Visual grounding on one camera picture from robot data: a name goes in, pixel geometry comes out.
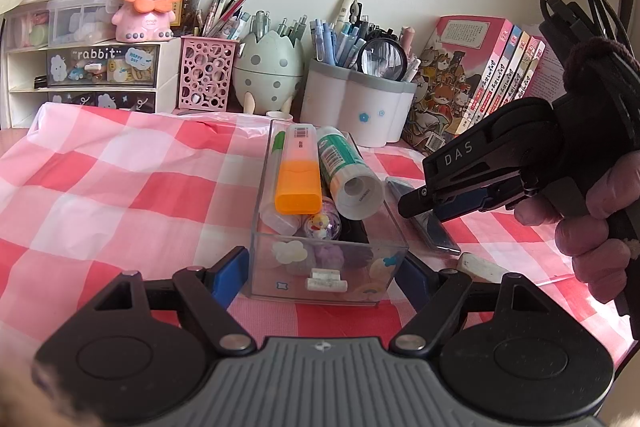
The clear storage bin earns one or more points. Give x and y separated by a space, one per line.
75 17

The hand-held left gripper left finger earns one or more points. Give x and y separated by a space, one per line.
227 277

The red white checkered tablecloth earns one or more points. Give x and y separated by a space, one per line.
125 187

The green cap highlighter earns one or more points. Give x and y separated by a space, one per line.
278 142

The green white glue stick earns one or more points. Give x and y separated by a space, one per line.
340 162

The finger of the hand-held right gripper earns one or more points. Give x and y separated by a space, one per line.
470 208
415 203

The orange highlighter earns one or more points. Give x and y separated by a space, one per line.
297 187

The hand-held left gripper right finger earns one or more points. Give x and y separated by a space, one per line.
412 282

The green egg pen holder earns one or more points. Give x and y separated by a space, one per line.
270 72

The comic book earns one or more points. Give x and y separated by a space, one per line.
512 72
450 82
500 77
525 67
536 67

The magnifying glass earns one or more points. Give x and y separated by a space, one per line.
382 59

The glass plant vase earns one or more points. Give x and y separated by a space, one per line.
192 7

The clear plastic box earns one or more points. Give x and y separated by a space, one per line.
265 287

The small white plastic clip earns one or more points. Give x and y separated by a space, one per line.
325 281

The black marker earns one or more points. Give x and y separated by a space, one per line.
357 232

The cluster of red white pens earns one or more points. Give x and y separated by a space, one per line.
235 9

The white eraser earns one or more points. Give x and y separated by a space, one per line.
480 267

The person's right hand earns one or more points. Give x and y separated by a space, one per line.
585 232

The grey white pen holder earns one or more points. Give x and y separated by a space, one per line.
350 107

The white drawer organizer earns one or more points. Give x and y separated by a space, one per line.
167 77

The cluster of grey green pens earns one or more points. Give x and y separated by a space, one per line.
260 24

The pale pink marker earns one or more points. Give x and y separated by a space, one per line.
280 222

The purple pen with figure cap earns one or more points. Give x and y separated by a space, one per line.
320 224

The cluster of blue black pens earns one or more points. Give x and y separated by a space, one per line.
340 42

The pink lattice pen holder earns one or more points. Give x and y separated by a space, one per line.
207 72

